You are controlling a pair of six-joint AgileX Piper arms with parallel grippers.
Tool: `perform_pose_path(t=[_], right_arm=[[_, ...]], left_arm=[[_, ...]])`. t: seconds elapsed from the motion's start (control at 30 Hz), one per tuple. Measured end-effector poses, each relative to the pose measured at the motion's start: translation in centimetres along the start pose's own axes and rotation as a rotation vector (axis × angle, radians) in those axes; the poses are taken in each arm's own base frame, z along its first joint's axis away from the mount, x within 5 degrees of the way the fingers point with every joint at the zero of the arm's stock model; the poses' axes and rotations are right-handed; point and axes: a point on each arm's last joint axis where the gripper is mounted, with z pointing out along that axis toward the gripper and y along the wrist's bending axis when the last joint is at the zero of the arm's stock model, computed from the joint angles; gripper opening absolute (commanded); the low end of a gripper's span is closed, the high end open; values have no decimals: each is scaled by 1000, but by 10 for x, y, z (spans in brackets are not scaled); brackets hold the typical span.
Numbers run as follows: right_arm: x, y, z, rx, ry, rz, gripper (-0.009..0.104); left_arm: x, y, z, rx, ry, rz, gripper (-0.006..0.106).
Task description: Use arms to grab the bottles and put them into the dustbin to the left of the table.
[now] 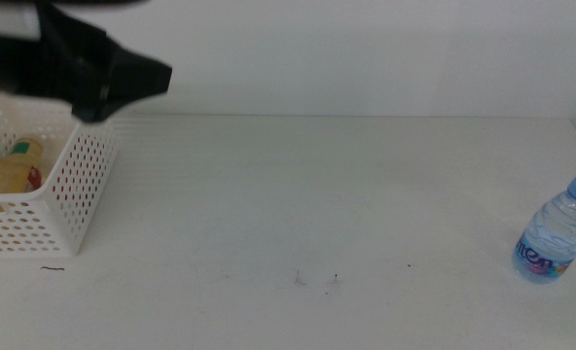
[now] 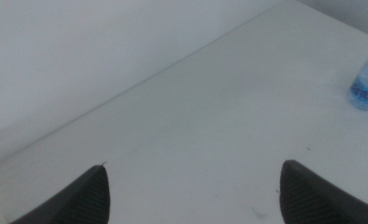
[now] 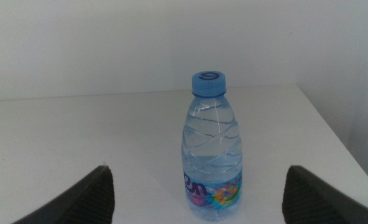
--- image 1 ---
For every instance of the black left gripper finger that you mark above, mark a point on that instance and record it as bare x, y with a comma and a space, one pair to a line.
137, 80

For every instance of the clear water bottle blue cap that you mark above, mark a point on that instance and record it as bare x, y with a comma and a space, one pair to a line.
558, 228

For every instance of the white perforated plastic basket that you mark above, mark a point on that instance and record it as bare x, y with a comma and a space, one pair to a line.
25, 197

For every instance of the small dark thread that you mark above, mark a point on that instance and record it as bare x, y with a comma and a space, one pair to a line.
52, 268

